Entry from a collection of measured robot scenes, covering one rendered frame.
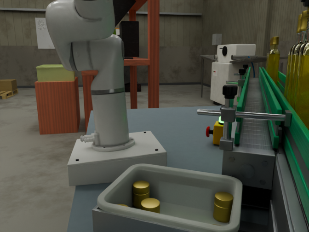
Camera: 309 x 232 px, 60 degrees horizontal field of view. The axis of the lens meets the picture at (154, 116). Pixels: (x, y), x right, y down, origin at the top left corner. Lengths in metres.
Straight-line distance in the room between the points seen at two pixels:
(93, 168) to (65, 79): 3.14
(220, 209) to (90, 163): 0.33
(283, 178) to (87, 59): 0.53
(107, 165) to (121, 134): 0.11
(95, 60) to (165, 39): 8.61
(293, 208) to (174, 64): 9.06
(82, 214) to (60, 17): 0.43
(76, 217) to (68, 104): 3.25
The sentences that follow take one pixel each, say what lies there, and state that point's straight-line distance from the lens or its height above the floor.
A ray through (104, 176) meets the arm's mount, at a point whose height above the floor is 0.77.
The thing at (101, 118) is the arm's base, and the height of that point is 0.90.
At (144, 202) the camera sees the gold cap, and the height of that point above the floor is 0.81.
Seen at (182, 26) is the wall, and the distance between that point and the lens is 9.50.
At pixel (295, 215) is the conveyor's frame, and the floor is 0.88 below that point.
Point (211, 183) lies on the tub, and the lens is 0.54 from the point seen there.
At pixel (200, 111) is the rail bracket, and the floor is 0.96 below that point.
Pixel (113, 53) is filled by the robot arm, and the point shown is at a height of 1.07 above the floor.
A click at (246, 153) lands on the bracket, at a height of 0.88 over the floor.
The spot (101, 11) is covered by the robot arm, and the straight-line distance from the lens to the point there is 0.63.
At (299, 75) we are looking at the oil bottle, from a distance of 0.59.
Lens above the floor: 1.07
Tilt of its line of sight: 13 degrees down
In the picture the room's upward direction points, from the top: straight up
